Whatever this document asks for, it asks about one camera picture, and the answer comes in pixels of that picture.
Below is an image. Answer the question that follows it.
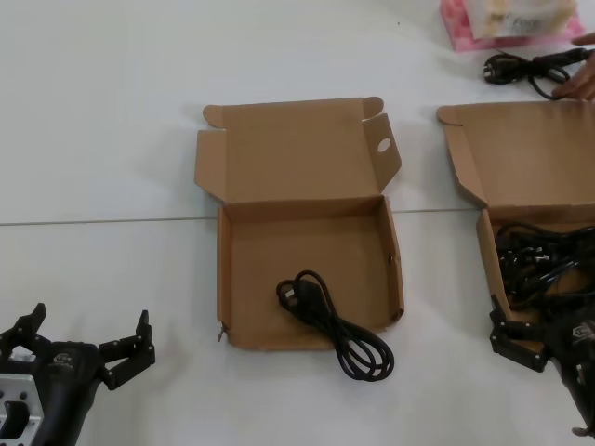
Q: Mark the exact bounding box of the empty brown cardboard box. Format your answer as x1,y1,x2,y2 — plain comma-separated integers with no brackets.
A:
193,96,405,349

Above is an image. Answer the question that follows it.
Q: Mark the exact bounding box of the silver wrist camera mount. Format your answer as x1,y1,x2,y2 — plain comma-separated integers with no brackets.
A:
0,360,47,446

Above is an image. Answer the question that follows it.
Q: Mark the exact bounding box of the black power cable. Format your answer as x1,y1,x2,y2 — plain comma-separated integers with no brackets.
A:
275,269,395,383
497,241,595,298
495,222,595,321
483,46,589,101

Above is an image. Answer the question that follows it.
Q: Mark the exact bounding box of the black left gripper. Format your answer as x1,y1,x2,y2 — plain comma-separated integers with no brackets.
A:
0,302,156,446

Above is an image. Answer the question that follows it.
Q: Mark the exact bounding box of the white orange tissue pack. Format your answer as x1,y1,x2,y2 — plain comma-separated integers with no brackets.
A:
464,0,580,39

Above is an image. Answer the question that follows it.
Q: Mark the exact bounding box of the black shirt person's hand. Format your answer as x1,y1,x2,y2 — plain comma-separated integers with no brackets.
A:
555,34,595,101

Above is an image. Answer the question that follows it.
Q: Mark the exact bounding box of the cardboard box holding cables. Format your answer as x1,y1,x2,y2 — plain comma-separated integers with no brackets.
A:
436,99,595,326

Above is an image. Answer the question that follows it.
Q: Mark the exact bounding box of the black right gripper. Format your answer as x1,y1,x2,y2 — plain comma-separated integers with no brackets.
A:
488,295,595,426

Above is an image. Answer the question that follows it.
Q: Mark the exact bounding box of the pink wavy foam pad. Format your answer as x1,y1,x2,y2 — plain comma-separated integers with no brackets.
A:
440,0,585,53

